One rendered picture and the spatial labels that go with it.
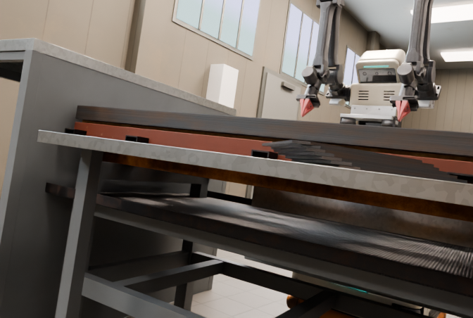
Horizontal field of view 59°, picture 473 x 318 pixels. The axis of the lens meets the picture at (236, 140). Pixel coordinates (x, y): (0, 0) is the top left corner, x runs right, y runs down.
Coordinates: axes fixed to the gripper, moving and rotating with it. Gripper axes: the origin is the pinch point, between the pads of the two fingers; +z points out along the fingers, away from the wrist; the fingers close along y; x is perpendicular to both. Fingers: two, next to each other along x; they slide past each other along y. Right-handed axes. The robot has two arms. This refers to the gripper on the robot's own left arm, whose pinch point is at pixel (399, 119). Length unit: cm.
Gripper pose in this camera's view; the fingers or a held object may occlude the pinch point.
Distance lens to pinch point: 178.6
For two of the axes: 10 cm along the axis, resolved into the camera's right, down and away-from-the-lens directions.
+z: -3.9, 8.2, -4.1
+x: 4.7, 5.6, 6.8
